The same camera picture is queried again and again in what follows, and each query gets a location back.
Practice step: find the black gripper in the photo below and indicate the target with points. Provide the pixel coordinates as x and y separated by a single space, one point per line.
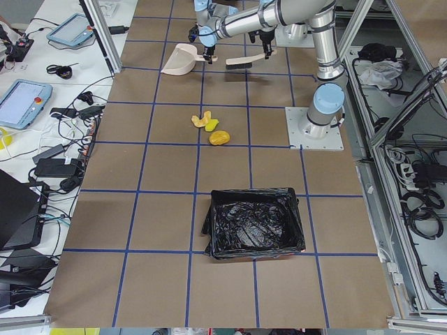
266 36
208 41

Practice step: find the white plastic dustpan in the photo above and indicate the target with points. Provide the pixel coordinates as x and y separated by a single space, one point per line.
182 60

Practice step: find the white hand brush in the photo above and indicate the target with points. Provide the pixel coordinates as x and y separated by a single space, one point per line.
246 62

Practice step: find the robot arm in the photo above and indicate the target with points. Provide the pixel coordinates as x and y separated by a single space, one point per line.
320 16
216 21

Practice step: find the pink bin black bag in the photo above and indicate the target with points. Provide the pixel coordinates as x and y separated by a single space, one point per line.
253 223

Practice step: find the apple core peel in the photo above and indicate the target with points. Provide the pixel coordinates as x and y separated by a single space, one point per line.
201 122

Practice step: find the yellow green sponge piece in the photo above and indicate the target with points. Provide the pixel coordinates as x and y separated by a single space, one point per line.
211 125

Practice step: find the yellow potato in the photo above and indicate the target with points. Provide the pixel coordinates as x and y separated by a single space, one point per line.
219 138

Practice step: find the white crumpled cloth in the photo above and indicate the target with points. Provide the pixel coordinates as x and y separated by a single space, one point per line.
383 74

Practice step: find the blue teach pendant far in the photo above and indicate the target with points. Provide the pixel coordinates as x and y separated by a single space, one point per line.
72 32

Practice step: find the blue teach pendant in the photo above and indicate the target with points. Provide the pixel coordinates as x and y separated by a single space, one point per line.
72 32
22 103

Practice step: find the blue teach pendant near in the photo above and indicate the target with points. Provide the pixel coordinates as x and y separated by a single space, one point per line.
22 103

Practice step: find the black power brick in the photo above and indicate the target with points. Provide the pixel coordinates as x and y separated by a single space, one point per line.
57 167

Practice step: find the black laptop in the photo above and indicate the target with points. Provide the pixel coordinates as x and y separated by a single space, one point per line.
22 209

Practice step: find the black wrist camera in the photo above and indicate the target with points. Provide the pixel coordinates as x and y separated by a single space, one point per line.
193 34

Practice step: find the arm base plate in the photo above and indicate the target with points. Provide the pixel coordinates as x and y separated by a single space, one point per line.
294 35
303 134

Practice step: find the aluminium frame post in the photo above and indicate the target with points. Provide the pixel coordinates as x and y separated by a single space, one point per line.
101 31

